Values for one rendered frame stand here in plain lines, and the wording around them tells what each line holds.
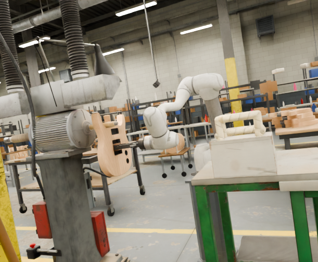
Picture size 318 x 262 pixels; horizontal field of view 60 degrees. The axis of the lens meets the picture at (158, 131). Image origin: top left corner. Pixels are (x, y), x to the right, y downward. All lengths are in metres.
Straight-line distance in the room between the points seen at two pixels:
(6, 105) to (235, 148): 1.48
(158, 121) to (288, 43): 11.36
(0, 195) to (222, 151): 0.87
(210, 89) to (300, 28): 10.98
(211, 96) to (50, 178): 1.21
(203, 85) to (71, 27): 0.91
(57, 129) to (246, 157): 1.13
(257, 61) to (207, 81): 10.67
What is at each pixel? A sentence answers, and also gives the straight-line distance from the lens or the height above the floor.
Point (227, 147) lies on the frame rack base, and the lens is 1.27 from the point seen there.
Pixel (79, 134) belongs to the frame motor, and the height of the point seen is 1.21.
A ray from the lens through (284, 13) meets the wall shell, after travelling 12.91.
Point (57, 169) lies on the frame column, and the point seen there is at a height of 1.02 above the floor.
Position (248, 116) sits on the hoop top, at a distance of 1.25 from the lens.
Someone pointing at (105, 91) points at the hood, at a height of 1.43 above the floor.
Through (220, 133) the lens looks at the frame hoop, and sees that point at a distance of 1.27.
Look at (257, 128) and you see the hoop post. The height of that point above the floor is 1.14.
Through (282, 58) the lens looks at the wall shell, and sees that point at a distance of 12.56.
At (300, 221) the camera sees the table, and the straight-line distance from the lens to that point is 1.38.
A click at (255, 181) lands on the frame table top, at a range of 1.29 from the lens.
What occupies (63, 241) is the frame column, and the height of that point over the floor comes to 0.53.
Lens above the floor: 1.26
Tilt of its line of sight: 3 degrees down
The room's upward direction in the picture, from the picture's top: 9 degrees counter-clockwise
